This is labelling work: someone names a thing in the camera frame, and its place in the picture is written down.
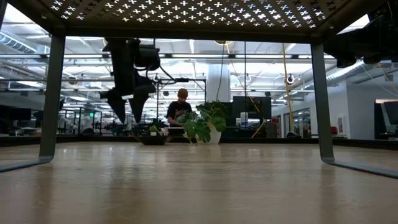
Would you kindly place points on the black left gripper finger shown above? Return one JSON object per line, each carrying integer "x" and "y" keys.
{"x": 117, "y": 105}
{"x": 139, "y": 96}

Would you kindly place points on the black leaf-shaped mini plate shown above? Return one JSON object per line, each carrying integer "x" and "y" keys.
{"x": 153, "y": 140}

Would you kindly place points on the small plant in white pot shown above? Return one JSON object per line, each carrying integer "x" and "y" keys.
{"x": 153, "y": 131}

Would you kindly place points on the person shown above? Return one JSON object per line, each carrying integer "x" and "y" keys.
{"x": 178, "y": 110}

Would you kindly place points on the green plant in white pot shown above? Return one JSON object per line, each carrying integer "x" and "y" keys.
{"x": 199, "y": 126}

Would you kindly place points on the long ceiling light bar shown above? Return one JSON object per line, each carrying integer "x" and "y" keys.
{"x": 202, "y": 56}

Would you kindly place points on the black office chair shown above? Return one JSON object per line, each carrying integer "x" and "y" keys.
{"x": 38, "y": 117}

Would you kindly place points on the grey perforated metal shelf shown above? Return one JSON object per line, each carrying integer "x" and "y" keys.
{"x": 192, "y": 31}

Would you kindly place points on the black computer monitor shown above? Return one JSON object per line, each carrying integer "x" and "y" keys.
{"x": 15, "y": 114}

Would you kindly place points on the black flat monitor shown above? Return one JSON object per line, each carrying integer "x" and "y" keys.
{"x": 258, "y": 107}

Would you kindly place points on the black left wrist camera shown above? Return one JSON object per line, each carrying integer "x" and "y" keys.
{"x": 148, "y": 57}

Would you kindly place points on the black camera rig frame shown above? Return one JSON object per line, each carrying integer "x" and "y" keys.
{"x": 186, "y": 80}

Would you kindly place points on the black aluminium table frame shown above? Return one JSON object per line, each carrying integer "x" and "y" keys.
{"x": 367, "y": 142}

